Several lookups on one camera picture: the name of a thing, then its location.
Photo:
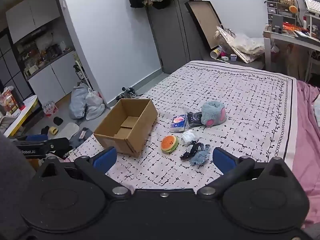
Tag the patterned sneakers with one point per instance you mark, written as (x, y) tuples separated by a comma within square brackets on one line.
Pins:
[(127, 93)]

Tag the clear plastic bag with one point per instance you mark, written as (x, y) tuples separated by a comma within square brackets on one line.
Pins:
[(250, 43)]

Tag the grey desk drawer organiser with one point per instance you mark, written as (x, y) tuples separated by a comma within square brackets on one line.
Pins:
[(273, 10)]

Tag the bed with patterned sheet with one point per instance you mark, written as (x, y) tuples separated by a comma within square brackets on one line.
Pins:
[(237, 87)]

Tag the pack of water bottles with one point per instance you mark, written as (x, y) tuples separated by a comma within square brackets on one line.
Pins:
[(50, 108)]

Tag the black and white plush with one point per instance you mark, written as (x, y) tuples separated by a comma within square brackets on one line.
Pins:
[(191, 150)]

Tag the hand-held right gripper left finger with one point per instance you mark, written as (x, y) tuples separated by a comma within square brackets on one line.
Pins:
[(105, 158)]

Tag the black slipper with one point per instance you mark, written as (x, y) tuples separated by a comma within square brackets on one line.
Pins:
[(45, 130)]

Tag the blue denim plush toy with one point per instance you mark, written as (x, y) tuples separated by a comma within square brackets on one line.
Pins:
[(201, 157)]

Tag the brown cardboard box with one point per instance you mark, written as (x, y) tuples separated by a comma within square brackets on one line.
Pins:
[(130, 132)]

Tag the orange round toy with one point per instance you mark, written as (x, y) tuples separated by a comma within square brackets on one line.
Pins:
[(293, 9)]

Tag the leaning white board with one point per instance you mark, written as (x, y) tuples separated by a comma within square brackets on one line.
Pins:
[(240, 52)]

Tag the paper cup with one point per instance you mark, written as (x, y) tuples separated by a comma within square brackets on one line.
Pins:
[(215, 53)]

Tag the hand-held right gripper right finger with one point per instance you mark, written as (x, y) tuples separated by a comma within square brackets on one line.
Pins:
[(223, 160)]

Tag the black speckled cloth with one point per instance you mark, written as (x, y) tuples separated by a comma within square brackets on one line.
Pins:
[(194, 119)]

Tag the black picture frame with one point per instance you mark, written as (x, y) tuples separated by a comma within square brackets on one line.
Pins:
[(203, 17)]

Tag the blue tie-dye rug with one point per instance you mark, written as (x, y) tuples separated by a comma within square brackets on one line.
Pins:
[(82, 136)]

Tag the grey door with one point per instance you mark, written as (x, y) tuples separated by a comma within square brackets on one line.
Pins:
[(172, 35)]

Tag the white desk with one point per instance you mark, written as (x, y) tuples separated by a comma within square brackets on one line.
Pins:
[(282, 36)]

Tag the hamburger plush toy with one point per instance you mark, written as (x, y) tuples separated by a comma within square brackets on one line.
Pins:
[(169, 143)]

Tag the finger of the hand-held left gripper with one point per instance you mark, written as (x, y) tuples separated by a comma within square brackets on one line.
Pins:
[(36, 137)]

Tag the blue tissue pack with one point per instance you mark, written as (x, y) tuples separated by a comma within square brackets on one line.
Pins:
[(177, 123)]

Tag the small purple box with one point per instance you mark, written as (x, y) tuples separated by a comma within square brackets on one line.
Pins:
[(233, 57)]

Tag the pink quilt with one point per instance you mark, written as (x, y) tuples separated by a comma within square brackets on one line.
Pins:
[(306, 142)]

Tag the person's left forearm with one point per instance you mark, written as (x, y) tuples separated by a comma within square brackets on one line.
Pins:
[(10, 180)]

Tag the round white yellow table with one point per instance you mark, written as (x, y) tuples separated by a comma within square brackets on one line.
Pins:
[(25, 112)]

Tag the white knotted plastic bag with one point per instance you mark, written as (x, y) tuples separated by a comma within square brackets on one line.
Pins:
[(94, 98)]

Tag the black cap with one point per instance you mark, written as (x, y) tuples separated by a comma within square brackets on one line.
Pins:
[(58, 121)]

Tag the grey wall cabinet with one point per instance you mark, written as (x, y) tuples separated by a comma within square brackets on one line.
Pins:
[(50, 80)]

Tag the white keyboard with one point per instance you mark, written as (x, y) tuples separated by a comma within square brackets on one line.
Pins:
[(312, 5)]

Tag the white stand with bottle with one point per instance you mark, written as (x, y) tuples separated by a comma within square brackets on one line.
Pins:
[(81, 73)]

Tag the large grey plastic bag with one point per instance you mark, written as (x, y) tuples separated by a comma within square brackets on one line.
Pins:
[(77, 102)]

